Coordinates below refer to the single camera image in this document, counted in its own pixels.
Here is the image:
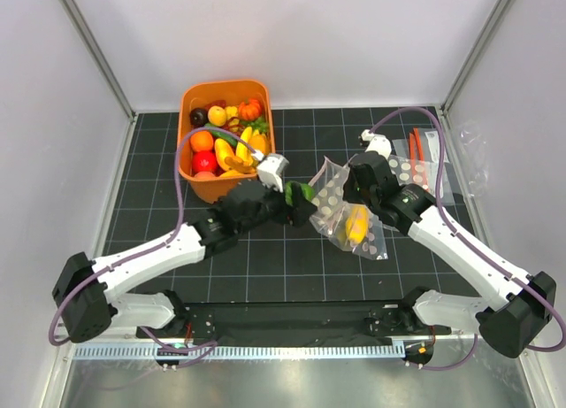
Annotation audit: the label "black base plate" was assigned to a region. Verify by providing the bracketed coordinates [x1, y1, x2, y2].
[152, 300, 451, 347]

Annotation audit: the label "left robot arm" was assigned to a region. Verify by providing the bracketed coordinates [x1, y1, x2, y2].
[49, 180, 317, 346]

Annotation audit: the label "orange yellow toy fruit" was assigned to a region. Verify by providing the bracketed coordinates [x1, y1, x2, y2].
[249, 134, 270, 155]

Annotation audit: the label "dark purple toy plum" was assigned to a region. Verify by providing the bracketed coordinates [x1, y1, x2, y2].
[189, 108, 208, 127]

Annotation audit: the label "peach toy fruit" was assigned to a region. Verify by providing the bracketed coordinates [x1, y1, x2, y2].
[194, 171, 216, 180]

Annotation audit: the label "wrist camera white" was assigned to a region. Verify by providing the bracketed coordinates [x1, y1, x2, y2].
[360, 129, 393, 158]
[256, 153, 289, 193]

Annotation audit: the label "red toy chili peppers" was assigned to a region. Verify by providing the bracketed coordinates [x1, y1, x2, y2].
[205, 100, 240, 132]

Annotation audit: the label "grey slotted cable duct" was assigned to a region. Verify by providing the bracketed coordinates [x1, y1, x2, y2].
[73, 341, 405, 362]

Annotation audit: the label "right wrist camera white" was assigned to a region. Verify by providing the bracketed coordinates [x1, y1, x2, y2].
[360, 129, 393, 158]

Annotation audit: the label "yellow toy lemon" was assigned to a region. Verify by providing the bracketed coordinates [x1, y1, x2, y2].
[208, 105, 227, 127]

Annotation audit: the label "yellow toy corn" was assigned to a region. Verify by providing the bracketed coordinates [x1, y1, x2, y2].
[225, 105, 239, 121]

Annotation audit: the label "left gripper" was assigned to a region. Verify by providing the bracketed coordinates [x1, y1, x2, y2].
[237, 174, 316, 235]

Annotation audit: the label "yellow toy banana bunch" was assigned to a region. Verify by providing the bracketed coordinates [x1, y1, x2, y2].
[235, 127, 254, 166]

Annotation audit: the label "orange toy pumpkin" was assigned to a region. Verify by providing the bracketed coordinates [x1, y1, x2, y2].
[238, 98, 263, 121]

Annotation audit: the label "red toy apple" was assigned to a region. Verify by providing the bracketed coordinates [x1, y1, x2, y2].
[191, 150, 218, 175]

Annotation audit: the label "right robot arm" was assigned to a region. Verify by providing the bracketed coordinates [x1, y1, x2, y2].
[343, 151, 558, 358]

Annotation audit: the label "green toy cucumber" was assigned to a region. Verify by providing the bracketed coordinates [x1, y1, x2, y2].
[204, 123, 238, 147]

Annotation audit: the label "green toy bell pepper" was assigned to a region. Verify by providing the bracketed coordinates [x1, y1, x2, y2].
[285, 181, 314, 206]

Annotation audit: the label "clear bag orange zipper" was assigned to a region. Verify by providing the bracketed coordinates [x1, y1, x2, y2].
[392, 127, 463, 206]

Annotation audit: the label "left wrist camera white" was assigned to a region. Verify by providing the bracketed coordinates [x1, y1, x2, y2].
[256, 153, 289, 193]

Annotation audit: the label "pink polka dot zip bag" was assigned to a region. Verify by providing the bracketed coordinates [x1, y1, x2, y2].
[309, 158, 388, 261]

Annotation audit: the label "yellow toy mango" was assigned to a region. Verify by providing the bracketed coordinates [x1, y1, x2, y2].
[346, 204, 369, 246]
[214, 138, 234, 171]

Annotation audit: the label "white polka dot zip bag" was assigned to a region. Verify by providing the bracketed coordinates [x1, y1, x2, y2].
[388, 155, 439, 194]

